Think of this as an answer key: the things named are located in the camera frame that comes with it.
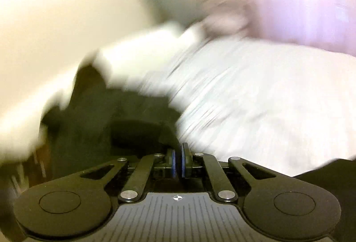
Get striped white bed cover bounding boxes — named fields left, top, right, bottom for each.
left=139, top=36, right=356, bottom=176

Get dark cloth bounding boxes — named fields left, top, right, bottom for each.
left=293, top=158, right=356, bottom=194

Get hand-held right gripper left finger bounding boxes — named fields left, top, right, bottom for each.
left=80, top=148, right=177, bottom=204

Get black garment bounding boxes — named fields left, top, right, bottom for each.
left=39, top=64, right=182, bottom=181

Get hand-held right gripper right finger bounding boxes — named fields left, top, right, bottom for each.
left=181, top=143, right=279, bottom=204

